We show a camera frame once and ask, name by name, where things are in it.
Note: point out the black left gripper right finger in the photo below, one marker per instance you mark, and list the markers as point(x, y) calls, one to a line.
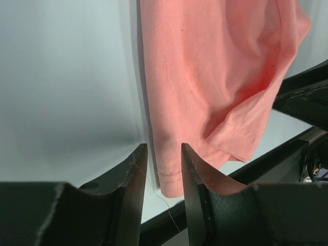
point(223, 211)

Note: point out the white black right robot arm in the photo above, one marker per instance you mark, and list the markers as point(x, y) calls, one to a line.
point(304, 96)

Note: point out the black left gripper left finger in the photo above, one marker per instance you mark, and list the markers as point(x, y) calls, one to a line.
point(103, 211)

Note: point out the pink t shirt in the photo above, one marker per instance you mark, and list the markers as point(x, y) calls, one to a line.
point(213, 70)

